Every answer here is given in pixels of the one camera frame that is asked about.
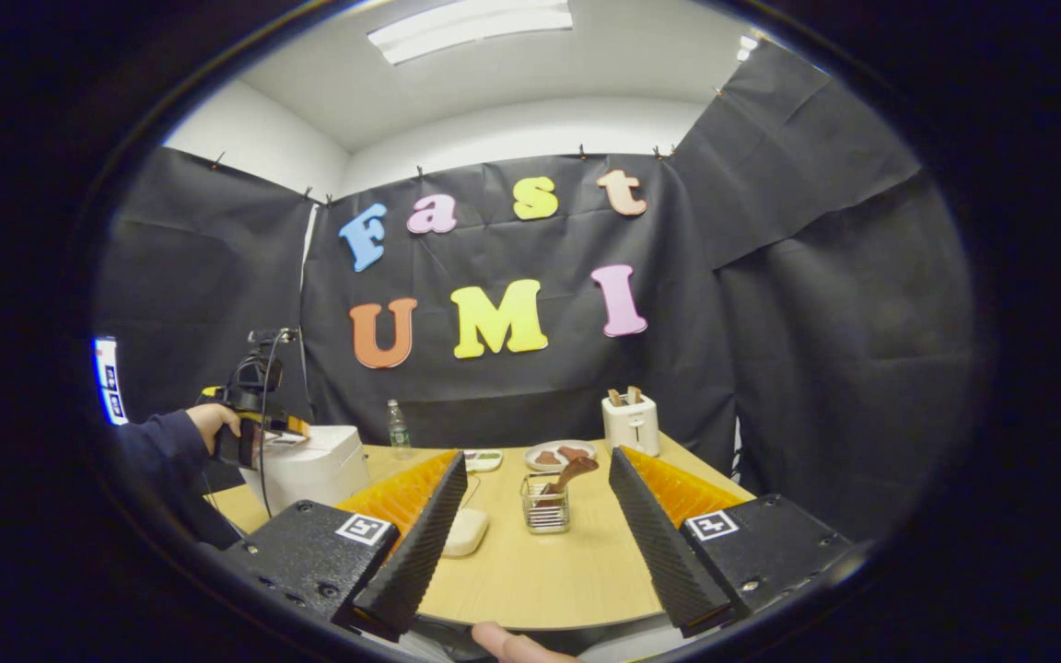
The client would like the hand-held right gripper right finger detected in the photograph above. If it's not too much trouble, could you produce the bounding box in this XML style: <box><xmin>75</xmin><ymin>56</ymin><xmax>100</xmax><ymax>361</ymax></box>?
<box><xmin>609</xmin><ymin>446</ymin><xmax>854</xmax><ymax>638</ymax></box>

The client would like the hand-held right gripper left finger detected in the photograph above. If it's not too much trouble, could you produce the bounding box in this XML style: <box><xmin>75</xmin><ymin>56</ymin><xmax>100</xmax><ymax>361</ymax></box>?
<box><xmin>222</xmin><ymin>449</ymin><xmax>469</xmax><ymax>641</ymax></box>

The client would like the white rice cooker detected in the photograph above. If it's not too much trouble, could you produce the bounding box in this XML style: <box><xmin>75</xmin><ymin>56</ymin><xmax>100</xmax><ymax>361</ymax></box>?
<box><xmin>240</xmin><ymin>425</ymin><xmax>373</xmax><ymax>517</ymax></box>

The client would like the clear container of rice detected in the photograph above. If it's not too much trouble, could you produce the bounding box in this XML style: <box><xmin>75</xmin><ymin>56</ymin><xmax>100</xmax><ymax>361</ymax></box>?
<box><xmin>441</xmin><ymin>507</ymin><xmax>490</xmax><ymax>558</ymax></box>

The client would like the brown wooden spoon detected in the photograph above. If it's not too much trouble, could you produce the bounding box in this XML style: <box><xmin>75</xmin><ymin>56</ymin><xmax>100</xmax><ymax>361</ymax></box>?
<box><xmin>535</xmin><ymin>456</ymin><xmax>600</xmax><ymax>507</ymax></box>

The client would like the metal wire chopstick holder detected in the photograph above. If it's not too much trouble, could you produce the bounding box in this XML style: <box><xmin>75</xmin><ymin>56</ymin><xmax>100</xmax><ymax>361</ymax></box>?
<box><xmin>520</xmin><ymin>473</ymin><xmax>572</xmax><ymax>535</ymax></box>

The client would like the white toaster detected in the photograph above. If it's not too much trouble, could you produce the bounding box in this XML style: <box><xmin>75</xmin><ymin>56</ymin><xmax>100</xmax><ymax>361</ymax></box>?
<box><xmin>601</xmin><ymin>394</ymin><xmax>661</xmax><ymax>458</ymax></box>

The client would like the computer monitor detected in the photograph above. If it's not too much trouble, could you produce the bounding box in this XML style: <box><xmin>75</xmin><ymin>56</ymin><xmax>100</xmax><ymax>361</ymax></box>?
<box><xmin>93</xmin><ymin>337</ymin><xmax>129</xmax><ymax>426</ymax></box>

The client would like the round white plate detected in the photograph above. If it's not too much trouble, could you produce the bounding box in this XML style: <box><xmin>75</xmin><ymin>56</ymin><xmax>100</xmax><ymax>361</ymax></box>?
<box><xmin>524</xmin><ymin>439</ymin><xmax>598</xmax><ymax>472</ymax></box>

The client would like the black backdrop cloth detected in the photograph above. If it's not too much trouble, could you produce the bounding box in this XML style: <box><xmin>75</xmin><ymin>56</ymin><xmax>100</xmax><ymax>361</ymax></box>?
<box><xmin>93</xmin><ymin>41</ymin><xmax>975</xmax><ymax>544</ymax></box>

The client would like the long ceiling light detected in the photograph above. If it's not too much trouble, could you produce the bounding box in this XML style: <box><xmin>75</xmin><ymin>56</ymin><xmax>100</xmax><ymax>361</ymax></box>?
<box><xmin>367</xmin><ymin>0</ymin><xmax>575</xmax><ymax>65</ymax></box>

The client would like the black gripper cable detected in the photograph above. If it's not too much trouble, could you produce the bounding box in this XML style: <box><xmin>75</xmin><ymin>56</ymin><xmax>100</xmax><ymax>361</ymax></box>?
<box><xmin>257</xmin><ymin>336</ymin><xmax>301</xmax><ymax>521</ymax></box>

